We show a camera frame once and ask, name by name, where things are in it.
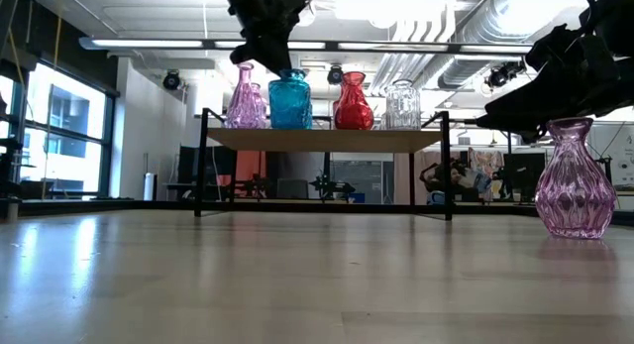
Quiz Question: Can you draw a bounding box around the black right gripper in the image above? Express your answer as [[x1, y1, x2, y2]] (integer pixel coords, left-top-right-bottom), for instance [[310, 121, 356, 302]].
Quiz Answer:
[[476, 24, 634, 133]]

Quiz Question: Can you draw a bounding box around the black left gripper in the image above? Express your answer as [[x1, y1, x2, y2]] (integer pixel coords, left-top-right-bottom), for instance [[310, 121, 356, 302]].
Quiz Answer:
[[222, 0, 314, 77]]

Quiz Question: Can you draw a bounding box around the teal round glass vase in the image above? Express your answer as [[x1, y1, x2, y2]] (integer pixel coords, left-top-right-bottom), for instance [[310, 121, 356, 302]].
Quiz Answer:
[[268, 68, 313, 131]]

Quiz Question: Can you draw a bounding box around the purple glass cone vase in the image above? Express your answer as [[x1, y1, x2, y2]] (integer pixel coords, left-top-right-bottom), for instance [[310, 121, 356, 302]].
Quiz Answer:
[[225, 61, 260, 130]]

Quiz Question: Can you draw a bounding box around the red bulbous glass vase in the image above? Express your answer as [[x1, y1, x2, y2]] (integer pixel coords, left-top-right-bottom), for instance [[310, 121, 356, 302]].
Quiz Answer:
[[334, 70, 375, 131]]

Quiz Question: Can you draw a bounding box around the wooden shelf with black frame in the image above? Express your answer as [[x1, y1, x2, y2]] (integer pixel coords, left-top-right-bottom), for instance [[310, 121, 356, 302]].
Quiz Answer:
[[194, 108, 453, 221]]

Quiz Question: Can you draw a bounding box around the purple bulbous glass vase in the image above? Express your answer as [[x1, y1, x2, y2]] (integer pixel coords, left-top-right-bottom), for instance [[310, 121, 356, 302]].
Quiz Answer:
[[534, 116, 618, 240]]

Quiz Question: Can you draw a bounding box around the small clear glass vase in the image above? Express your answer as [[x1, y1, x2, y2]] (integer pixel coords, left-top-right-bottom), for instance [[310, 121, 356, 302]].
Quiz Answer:
[[384, 78, 422, 131]]

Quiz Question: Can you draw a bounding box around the black framed background table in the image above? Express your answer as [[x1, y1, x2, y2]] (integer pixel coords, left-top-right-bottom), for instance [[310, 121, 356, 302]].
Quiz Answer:
[[451, 116, 618, 206]]

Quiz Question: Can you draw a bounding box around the black stage spotlight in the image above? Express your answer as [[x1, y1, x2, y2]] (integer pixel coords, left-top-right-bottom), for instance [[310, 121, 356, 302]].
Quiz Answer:
[[483, 59, 528, 90], [326, 64, 346, 86], [161, 69, 181, 91]]

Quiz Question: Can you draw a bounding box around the white round ceiling lamp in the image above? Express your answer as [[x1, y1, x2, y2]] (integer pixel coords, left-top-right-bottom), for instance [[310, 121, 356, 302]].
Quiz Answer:
[[296, 0, 318, 28]]

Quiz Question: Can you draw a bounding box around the floral cloth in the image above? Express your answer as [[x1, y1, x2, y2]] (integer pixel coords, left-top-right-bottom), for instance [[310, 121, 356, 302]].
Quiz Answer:
[[468, 148, 506, 196]]

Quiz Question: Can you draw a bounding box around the person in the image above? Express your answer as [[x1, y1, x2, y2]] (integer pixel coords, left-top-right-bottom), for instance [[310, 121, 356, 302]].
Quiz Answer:
[[418, 158, 492, 195]]

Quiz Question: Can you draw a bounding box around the orange partition panel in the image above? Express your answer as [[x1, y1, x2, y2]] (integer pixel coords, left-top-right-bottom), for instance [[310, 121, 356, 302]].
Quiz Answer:
[[231, 150, 267, 184]]

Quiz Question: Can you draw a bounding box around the white printed panel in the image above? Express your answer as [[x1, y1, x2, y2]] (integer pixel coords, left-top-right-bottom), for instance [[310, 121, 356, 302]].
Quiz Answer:
[[611, 124, 634, 186]]

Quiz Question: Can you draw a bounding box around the linear ceiling light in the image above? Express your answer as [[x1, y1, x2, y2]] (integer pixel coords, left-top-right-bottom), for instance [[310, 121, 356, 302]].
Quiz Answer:
[[78, 36, 534, 57]]

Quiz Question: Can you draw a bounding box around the grey box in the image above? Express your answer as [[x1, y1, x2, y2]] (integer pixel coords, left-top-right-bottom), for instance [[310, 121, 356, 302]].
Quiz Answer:
[[275, 177, 310, 200]]

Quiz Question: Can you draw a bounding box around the white cylinder canister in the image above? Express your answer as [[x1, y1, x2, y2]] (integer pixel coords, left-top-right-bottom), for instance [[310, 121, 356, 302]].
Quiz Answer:
[[143, 172, 158, 202]]

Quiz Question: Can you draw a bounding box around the large window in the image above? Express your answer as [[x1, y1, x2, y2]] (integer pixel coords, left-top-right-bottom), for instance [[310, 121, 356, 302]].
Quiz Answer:
[[0, 60, 118, 201]]

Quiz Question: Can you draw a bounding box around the black side rack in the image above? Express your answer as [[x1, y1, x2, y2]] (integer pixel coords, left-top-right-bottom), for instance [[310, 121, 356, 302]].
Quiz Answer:
[[0, 93, 26, 201]]

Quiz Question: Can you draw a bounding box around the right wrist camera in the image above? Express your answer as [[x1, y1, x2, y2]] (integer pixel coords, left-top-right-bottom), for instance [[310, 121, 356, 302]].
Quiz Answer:
[[519, 125, 550, 145]]

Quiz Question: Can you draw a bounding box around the silver air duct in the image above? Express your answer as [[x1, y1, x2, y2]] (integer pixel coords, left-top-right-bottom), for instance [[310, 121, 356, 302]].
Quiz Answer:
[[440, 0, 561, 87]]

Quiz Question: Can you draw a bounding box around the black aluminium table frame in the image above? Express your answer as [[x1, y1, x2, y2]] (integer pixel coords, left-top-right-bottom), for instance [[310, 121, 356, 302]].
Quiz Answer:
[[0, 197, 634, 227]]

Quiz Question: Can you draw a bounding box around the short grey post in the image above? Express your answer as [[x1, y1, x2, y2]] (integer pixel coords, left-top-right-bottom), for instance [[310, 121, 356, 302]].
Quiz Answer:
[[3, 197, 22, 224]]

